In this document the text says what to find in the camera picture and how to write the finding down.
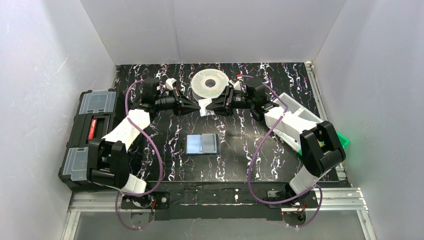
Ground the white filament spool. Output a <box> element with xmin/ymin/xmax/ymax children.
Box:
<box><xmin>190</xmin><ymin>68</ymin><xmax>230</xmax><ymax>101</ymax></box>

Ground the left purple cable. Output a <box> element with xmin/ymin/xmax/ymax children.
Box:
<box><xmin>114</xmin><ymin>79</ymin><xmax>165</xmax><ymax>231</ymax></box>

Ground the green plastic bin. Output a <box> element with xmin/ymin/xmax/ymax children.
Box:
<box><xmin>297</xmin><ymin>131</ymin><xmax>350</xmax><ymax>156</ymax></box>

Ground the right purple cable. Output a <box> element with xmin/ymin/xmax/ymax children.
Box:
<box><xmin>247</xmin><ymin>75</ymin><xmax>324</xmax><ymax>229</ymax></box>

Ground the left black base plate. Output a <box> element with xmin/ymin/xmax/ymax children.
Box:
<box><xmin>120</xmin><ymin>191</ymin><xmax>170</xmax><ymax>210</ymax></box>

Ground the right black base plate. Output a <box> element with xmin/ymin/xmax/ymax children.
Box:
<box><xmin>266</xmin><ymin>189</ymin><xmax>319</xmax><ymax>210</ymax></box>

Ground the white printed credit card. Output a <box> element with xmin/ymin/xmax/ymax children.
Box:
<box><xmin>198</xmin><ymin>98</ymin><xmax>215</xmax><ymax>117</ymax></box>

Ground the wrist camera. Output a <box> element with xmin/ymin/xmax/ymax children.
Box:
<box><xmin>141</xmin><ymin>78</ymin><xmax>161</xmax><ymax>104</ymax></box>
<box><xmin>246</xmin><ymin>82</ymin><xmax>268</xmax><ymax>105</ymax></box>

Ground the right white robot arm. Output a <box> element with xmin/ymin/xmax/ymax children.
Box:
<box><xmin>205</xmin><ymin>83</ymin><xmax>346</xmax><ymax>205</ymax></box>

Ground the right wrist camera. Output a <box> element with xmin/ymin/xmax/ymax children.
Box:
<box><xmin>246</xmin><ymin>82</ymin><xmax>268</xmax><ymax>105</ymax></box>

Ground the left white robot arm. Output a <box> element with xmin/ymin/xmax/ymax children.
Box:
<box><xmin>86</xmin><ymin>87</ymin><xmax>200</xmax><ymax>197</ymax></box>

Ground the black plastic toolbox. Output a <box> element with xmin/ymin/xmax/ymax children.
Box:
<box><xmin>58</xmin><ymin>88</ymin><xmax>126</xmax><ymax>192</ymax></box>

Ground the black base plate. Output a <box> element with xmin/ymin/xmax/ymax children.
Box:
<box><xmin>120</xmin><ymin>191</ymin><xmax>170</xmax><ymax>210</ymax></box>
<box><xmin>266</xmin><ymin>189</ymin><xmax>319</xmax><ymax>210</ymax></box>

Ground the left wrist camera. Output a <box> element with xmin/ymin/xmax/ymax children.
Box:
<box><xmin>141</xmin><ymin>78</ymin><xmax>161</xmax><ymax>104</ymax></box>

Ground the purple cable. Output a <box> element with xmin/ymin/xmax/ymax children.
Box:
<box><xmin>114</xmin><ymin>79</ymin><xmax>165</xmax><ymax>231</ymax></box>
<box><xmin>247</xmin><ymin>75</ymin><xmax>324</xmax><ymax>229</ymax></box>

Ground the aluminium frame rail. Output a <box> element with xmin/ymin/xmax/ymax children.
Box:
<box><xmin>62</xmin><ymin>187</ymin><xmax>377</xmax><ymax>240</ymax></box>

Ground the white plastic bin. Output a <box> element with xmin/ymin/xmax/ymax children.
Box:
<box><xmin>264</xmin><ymin>93</ymin><xmax>323</xmax><ymax>154</ymax></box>

